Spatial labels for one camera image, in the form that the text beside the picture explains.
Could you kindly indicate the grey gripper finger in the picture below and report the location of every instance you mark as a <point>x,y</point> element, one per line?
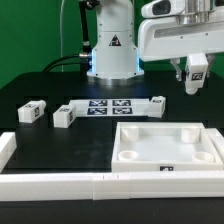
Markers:
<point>210,59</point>
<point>180,74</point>

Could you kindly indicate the white marker base plate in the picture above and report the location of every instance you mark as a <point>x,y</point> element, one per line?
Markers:
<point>110,107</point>

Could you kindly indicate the white square tabletop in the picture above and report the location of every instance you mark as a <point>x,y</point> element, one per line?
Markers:
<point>158,146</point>

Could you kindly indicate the white U-shaped fence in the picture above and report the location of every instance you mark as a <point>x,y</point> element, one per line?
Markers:
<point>102,186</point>

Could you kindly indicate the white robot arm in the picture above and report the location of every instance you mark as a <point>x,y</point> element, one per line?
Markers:
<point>115,57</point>

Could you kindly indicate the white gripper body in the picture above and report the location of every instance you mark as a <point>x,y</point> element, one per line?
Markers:
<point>177,28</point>

